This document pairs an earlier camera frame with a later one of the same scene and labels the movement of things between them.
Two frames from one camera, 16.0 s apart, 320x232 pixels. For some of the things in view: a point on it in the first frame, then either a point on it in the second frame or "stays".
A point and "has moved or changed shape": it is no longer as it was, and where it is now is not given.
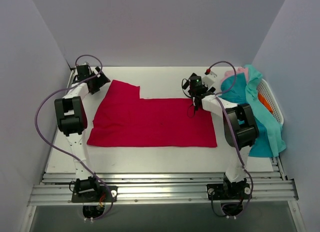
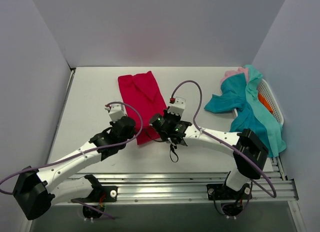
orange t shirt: (262, 98) stays
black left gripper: (99, 79) -> (127, 122)
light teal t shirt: (274, 129) stays
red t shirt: (125, 119) has moved or changed shape
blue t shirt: (263, 145) stays
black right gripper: (197, 99) -> (178, 138)
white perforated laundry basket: (264, 88) stays
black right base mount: (229, 191) stays
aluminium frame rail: (56, 187) stays
